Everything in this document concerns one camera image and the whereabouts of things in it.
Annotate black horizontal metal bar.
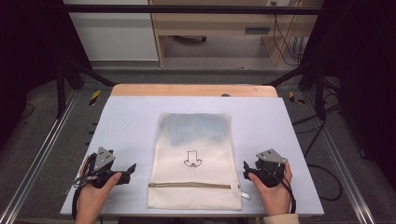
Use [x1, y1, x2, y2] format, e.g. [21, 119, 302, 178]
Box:
[64, 4, 323, 16]

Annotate black hanging cables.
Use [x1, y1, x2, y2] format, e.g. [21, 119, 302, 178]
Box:
[271, 1, 305, 67]

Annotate yellow black tape strip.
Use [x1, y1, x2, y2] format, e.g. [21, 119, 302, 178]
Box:
[287, 90, 307, 105]
[88, 89, 103, 107]

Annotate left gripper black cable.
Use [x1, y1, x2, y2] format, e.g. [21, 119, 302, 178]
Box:
[71, 153, 96, 220]

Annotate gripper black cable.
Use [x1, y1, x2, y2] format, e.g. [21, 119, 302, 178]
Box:
[71, 153, 96, 220]
[262, 167, 297, 215]

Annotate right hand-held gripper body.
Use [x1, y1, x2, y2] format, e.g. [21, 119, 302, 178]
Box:
[248, 148, 288, 189]

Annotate black metal stand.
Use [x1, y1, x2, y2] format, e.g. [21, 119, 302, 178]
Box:
[266, 60, 329, 122]
[55, 59, 117, 119]

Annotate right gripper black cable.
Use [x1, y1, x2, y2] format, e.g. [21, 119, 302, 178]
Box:
[262, 167, 297, 215]

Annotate wooden desk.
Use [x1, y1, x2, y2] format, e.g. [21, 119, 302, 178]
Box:
[148, 0, 325, 67]

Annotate black floor cable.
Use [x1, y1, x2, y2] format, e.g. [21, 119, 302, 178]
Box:
[292, 104, 344, 203]

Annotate cream mesh laundry bag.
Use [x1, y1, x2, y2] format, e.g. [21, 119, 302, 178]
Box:
[147, 111, 251, 211]

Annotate person's right hand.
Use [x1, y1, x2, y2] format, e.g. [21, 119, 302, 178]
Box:
[247, 161, 294, 217]

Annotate dark object under desk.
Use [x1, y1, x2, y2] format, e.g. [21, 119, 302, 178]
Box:
[172, 35, 208, 45]

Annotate aluminium rail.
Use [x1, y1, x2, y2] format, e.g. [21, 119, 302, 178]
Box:
[0, 89, 80, 224]
[302, 91, 378, 224]

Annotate person's left hand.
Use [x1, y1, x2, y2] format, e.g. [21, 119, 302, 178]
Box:
[76, 155, 122, 217]

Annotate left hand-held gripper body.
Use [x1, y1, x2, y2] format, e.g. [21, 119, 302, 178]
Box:
[74, 147, 132, 189]

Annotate grey drawer handle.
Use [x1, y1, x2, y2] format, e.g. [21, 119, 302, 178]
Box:
[244, 26, 272, 35]

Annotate black curtain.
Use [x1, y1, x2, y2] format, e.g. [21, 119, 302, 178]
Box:
[299, 0, 396, 183]
[0, 0, 92, 149]

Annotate white table mat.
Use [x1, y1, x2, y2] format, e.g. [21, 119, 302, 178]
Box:
[59, 95, 325, 218]

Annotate white cabinet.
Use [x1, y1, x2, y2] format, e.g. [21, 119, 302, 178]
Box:
[63, 0, 160, 63]

